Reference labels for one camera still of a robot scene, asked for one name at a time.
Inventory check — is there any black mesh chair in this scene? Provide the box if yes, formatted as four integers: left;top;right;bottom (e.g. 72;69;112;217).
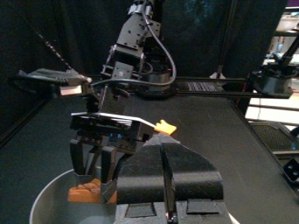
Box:
248;120;299;193

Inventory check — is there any orange toy pie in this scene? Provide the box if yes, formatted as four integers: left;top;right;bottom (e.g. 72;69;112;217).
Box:
66;178;117;205

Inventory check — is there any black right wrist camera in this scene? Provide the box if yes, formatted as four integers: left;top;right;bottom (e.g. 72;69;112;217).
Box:
8;67;93;98

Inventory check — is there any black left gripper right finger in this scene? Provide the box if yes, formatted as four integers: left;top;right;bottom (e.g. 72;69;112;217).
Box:
160;135;233;224

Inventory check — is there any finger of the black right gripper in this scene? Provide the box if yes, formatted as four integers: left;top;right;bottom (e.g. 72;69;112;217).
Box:
69;137;97;178
98;144;118;204

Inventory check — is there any small orange toy piece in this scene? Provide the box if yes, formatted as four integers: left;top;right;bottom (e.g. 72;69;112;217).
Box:
153;119;177;137

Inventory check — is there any black cloth curtain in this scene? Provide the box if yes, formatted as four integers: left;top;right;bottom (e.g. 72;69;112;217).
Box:
0;0;289;80

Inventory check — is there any black frame rail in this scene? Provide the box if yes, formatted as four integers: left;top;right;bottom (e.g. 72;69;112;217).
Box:
169;76;273;99

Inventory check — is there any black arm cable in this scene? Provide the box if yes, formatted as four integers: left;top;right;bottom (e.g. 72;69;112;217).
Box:
89;0;177;88

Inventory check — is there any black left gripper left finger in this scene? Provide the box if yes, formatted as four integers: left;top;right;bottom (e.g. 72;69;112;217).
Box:
113;134;170;224

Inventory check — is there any grey bowl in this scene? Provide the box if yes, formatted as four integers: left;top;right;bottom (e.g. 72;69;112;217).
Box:
28;167;242;224

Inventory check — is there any black camera stand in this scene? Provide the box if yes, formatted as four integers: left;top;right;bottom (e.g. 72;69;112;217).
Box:
248;34;299;99

